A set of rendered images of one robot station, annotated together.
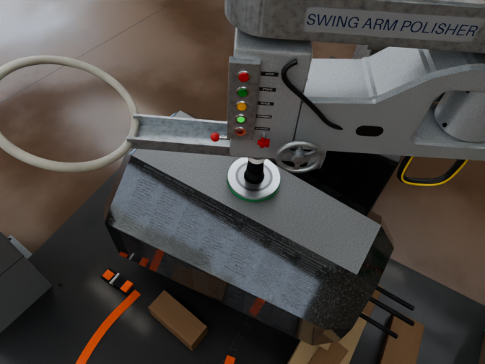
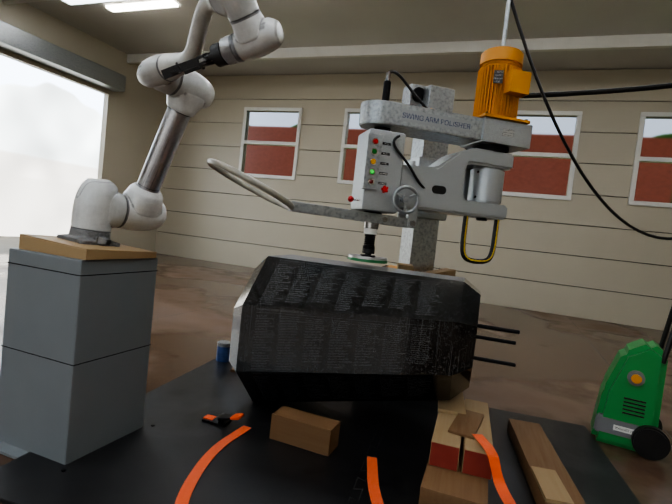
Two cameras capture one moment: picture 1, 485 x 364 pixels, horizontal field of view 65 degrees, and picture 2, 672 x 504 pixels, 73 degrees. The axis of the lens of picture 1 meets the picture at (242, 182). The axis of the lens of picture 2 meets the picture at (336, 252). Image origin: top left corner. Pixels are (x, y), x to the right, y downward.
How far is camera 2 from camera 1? 1.95 m
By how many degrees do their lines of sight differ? 52
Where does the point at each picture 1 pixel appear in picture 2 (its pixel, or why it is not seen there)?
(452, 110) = (475, 187)
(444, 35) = (458, 128)
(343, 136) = (426, 194)
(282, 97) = (392, 160)
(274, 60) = (388, 135)
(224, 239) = (357, 287)
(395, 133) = (452, 192)
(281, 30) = (391, 119)
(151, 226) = (291, 295)
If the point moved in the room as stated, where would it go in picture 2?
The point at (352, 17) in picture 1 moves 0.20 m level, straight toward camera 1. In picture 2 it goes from (420, 115) to (426, 105)
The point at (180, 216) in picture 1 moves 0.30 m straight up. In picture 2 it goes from (316, 282) to (322, 223)
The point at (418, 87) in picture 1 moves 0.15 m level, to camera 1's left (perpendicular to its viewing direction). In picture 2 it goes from (455, 158) to (430, 154)
